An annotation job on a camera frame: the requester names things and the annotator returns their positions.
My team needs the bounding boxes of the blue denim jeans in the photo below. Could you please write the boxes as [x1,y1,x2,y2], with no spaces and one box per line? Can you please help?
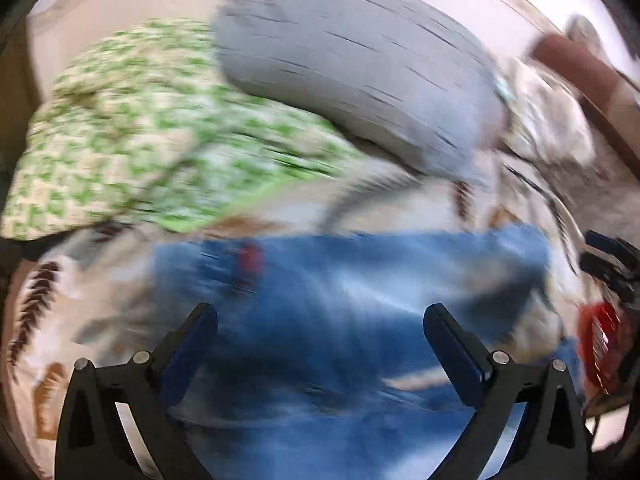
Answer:
[150,226,550,479]

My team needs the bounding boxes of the red glass dish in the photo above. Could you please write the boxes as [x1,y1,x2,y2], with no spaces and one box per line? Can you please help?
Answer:
[577,300,622,394]

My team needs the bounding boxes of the beige leaf print blanket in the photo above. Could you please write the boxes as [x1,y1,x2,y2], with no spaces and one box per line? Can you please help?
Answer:
[4,151,588,479]

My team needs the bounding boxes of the brown wooden headboard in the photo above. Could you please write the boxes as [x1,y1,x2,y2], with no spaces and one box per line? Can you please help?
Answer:
[530,35,639,179]

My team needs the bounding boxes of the cream crumpled cloth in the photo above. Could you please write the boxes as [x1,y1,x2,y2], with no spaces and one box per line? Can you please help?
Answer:
[495,56,596,167]

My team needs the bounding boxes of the green patterned quilt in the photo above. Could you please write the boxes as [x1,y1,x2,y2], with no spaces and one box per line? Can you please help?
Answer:
[1,18,359,242]

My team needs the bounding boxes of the grey pillow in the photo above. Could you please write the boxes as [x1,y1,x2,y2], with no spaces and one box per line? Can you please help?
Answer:
[213,0,498,180]

